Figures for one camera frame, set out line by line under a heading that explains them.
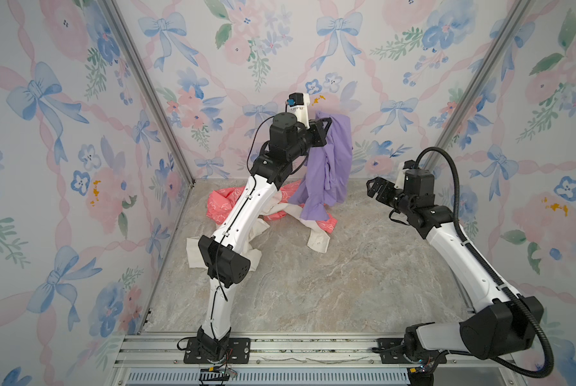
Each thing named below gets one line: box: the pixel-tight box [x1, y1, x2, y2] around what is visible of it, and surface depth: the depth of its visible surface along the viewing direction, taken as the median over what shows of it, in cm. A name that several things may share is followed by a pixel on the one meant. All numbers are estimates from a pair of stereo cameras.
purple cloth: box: [288, 111, 354, 222], surface depth 80 cm
